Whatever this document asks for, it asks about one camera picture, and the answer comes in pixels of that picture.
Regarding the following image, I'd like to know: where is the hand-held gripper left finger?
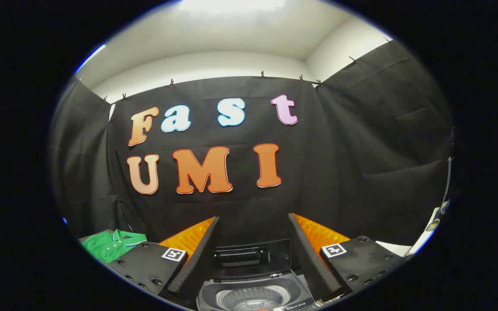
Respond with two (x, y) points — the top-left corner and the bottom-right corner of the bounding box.
(110, 216), (221, 310)

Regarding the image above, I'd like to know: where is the dark washing machine lid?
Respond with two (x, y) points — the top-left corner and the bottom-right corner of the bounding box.
(211, 238), (292, 278)

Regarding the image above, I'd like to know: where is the green polo shirt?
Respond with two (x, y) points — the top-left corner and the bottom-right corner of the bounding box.
(81, 229), (148, 263)

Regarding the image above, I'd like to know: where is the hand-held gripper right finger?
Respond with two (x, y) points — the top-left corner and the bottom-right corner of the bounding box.
(287, 213), (407, 303)

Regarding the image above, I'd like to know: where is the grey washing machine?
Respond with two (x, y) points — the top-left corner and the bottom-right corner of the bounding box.
(197, 271), (319, 311)

